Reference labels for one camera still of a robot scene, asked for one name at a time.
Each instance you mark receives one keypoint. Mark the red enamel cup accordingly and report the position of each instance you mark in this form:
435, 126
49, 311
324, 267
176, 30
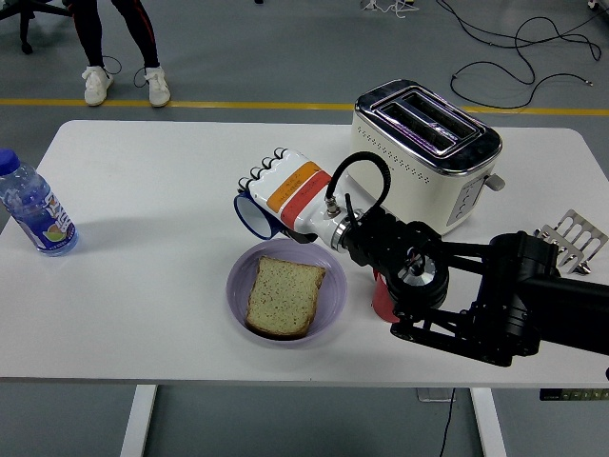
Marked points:
380, 300

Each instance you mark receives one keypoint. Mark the slice of toast bread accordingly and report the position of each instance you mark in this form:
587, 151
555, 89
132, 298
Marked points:
283, 300

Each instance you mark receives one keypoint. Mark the blue enamel cup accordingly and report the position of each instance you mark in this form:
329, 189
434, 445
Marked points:
252, 214

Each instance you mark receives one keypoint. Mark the clear water bottle blue cap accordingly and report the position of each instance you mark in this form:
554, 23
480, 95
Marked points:
38, 214

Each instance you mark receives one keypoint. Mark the cream and chrome toaster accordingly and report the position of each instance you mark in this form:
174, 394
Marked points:
428, 119

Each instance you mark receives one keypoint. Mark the person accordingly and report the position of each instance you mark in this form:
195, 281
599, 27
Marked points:
90, 33

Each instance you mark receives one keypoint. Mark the grey box under table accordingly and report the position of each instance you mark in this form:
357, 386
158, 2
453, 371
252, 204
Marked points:
433, 395

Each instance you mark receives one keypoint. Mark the white table leg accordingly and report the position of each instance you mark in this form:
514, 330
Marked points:
490, 423
138, 423

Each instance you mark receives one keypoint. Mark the black office chair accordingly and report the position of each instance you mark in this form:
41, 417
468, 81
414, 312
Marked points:
26, 14

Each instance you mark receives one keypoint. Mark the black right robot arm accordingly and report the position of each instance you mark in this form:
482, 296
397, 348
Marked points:
523, 285

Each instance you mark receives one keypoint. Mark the black table control panel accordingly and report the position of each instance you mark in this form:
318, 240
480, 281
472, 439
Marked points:
571, 394

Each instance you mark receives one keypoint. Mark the purple round plate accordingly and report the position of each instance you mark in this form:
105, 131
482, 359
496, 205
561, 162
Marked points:
238, 290

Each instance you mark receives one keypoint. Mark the silver metal toast rack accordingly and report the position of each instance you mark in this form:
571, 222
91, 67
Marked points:
580, 233

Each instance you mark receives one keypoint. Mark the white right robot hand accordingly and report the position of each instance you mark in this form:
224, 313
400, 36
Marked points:
295, 190

